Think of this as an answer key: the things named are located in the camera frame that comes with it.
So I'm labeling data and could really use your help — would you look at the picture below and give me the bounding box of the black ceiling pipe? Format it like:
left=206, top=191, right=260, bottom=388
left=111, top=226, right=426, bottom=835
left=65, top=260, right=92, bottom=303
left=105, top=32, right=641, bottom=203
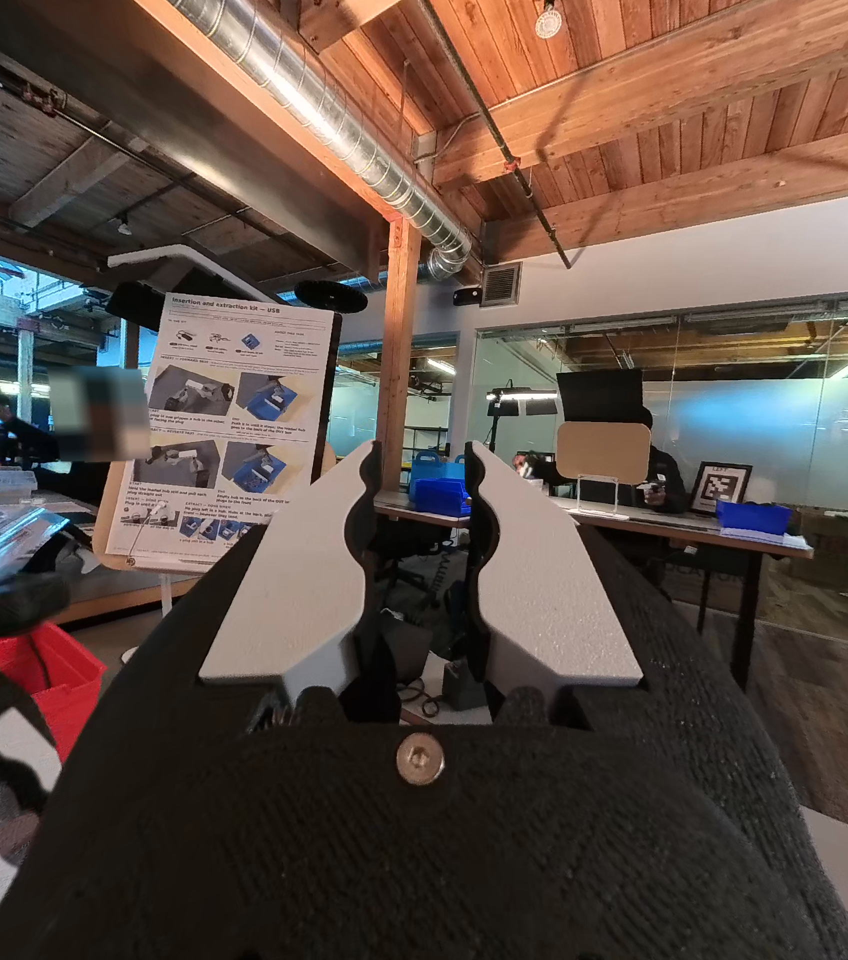
left=416, top=0, right=574, bottom=271

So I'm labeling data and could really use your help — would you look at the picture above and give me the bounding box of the studio light on stand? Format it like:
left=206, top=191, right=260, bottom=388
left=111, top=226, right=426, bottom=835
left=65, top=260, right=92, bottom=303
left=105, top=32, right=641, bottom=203
left=485, top=384, right=559, bottom=451

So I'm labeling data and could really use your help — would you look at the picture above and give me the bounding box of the blue plastic bin with handle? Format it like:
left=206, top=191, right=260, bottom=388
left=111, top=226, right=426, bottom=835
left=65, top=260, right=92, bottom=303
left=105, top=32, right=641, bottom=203
left=412, top=448, right=470, bottom=485

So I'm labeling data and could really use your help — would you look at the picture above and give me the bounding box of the black lamp head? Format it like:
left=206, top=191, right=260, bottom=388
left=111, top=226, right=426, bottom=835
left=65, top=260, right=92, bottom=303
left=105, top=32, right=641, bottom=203
left=104, top=280, right=168, bottom=331

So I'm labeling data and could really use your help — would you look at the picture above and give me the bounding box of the red plastic bin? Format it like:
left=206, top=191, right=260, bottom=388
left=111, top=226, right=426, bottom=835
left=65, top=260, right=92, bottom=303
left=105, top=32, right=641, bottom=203
left=0, top=621, right=108, bottom=762

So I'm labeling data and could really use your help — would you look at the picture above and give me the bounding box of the long wooden desk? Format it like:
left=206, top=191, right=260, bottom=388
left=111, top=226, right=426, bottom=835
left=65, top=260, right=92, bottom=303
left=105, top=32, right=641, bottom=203
left=375, top=487, right=815, bottom=691

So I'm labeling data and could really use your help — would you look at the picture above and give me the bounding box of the small black device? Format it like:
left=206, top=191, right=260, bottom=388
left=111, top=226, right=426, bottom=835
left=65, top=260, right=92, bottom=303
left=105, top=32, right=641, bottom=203
left=441, top=658, right=489, bottom=714

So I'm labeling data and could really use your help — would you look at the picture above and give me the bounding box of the metal air duct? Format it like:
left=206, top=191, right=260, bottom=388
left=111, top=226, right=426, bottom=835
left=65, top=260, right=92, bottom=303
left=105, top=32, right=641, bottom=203
left=169, top=0, right=474, bottom=282

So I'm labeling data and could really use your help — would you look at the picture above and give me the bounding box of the black office chair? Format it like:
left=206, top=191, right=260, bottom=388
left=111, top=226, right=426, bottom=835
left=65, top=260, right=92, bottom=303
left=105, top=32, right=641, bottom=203
left=382, top=517, right=463, bottom=609

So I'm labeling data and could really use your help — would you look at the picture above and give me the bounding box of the black flat panel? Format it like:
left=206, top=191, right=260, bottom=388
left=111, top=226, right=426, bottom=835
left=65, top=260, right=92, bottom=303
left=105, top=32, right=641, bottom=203
left=556, top=369, right=645, bottom=426

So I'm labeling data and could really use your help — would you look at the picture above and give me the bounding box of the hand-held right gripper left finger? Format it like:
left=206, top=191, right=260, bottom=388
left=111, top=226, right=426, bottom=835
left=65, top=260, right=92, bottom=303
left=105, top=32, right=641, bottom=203
left=199, top=438, right=382, bottom=702

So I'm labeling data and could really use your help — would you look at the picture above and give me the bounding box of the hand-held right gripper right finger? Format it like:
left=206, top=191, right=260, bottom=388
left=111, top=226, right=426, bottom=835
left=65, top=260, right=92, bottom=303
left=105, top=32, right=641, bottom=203
left=463, top=438, right=644, bottom=710

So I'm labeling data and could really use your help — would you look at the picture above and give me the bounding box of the shallow blue plastic bin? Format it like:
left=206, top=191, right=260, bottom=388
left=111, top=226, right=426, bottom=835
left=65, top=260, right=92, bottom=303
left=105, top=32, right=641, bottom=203
left=715, top=499, right=794, bottom=537

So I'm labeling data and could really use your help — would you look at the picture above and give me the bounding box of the wooden post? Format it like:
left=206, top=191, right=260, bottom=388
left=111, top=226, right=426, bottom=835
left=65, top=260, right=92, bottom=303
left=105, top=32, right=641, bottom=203
left=377, top=213, right=423, bottom=492

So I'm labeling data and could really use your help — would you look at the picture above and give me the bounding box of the printed instruction sheet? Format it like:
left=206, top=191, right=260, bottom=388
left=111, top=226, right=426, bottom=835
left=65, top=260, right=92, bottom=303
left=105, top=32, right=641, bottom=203
left=105, top=292, right=340, bottom=577

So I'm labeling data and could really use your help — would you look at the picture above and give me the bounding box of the framed printed tag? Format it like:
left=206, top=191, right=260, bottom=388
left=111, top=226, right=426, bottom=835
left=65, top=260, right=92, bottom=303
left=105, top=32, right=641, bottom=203
left=688, top=462, right=754, bottom=516

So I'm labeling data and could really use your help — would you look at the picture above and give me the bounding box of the black round disc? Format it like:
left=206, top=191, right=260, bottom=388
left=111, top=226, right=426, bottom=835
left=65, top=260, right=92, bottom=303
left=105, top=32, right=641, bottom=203
left=293, top=279, right=370, bottom=313

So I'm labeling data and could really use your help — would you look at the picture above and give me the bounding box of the tan board on clear stand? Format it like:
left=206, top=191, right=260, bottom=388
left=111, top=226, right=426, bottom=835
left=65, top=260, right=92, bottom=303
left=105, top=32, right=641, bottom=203
left=554, top=421, right=655, bottom=520

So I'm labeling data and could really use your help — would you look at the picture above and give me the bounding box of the wall vent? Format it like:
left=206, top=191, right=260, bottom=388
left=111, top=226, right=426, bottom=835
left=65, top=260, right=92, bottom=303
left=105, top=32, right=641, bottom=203
left=479, top=261, right=524, bottom=309

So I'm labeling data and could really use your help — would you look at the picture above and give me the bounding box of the wooden easel board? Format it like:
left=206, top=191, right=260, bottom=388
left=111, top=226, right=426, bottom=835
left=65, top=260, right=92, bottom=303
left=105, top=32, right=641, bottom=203
left=92, top=441, right=340, bottom=575

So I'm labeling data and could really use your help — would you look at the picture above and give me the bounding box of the white sheet stand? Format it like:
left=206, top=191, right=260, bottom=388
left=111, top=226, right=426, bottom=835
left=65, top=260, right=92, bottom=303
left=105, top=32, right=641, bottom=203
left=120, top=571, right=176, bottom=665

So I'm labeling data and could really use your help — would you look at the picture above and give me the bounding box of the clear plastic sheet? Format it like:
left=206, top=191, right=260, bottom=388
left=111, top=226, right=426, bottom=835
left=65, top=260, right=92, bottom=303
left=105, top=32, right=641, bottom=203
left=0, top=506, right=74, bottom=595

